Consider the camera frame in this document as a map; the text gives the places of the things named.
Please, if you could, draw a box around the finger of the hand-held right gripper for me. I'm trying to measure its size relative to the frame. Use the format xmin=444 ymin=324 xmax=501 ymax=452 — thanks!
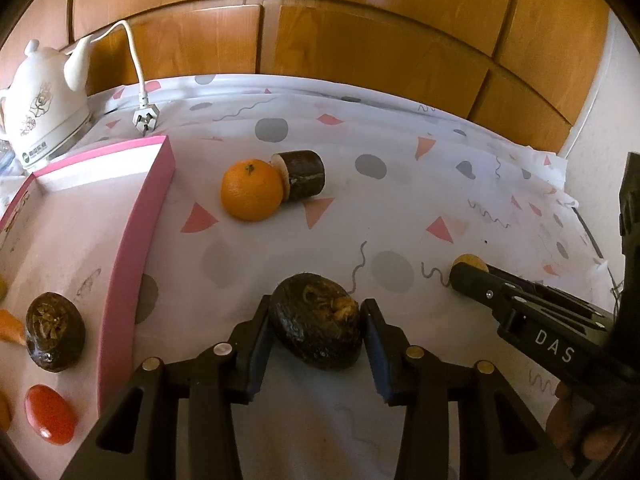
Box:
xmin=449 ymin=263 xmax=613 ymax=328
xmin=487 ymin=266 xmax=613 ymax=317

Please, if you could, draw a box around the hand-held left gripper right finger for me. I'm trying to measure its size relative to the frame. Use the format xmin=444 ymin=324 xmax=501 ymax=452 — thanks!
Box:
xmin=360 ymin=298 xmax=563 ymax=480

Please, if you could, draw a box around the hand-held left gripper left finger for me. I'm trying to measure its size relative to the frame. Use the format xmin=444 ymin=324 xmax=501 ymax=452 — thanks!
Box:
xmin=60 ymin=294 xmax=273 ymax=480

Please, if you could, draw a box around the small beige potato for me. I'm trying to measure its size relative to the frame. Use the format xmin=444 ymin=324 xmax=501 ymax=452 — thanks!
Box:
xmin=452 ymin=254 xmax=488 ymax=272

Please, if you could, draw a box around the dark brown water chestnut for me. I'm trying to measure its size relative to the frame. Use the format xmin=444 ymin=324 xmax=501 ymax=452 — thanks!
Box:
xmin=25 ymin=291 xmax=86 ymax=373
xmin=270 ymin=273 xmax=363 ymax=372

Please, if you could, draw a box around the red tomato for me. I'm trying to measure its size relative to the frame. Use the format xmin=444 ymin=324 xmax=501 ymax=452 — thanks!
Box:
xmin=25 ymin=385 xmax=78 ymax=445

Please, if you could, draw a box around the pink shallow box tray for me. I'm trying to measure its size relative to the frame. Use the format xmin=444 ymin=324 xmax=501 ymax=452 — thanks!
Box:
xmin=0 ymin=135 xmax=176 ymax=480

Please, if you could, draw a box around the orange carrot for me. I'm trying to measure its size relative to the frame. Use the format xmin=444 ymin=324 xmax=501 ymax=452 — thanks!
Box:
xmin=0 ymin=309 xmax=27 ymax=346

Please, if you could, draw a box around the person's right hand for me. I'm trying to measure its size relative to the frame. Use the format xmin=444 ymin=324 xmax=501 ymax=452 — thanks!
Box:
xmin=545 ymin=382 xmax=631 ymax=466

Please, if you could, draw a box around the white patterned tablecloth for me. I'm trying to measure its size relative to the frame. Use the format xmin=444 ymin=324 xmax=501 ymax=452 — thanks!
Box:
xmin=0 ymin=74 xmax=626 ymax=480

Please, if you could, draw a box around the orange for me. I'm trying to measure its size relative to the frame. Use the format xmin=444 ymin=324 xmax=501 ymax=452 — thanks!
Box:
xmin=221 ymin=158 xmax=285 ymax=222

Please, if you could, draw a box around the dark sugarcane piece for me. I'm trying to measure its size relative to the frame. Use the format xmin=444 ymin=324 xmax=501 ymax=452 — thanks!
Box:
xmin=271 ymin=150 xmax=326 ymax=205

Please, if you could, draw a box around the white ceramic electric kettle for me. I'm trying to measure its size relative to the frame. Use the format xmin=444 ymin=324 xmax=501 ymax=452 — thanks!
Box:
xmin=0 ymin=36 xmax=96 ymax=171

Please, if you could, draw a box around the white power cord with plug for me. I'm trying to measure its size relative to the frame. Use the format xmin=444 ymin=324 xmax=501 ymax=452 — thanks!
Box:
xmin=92 ymin=20 xmax=160 ymax=136

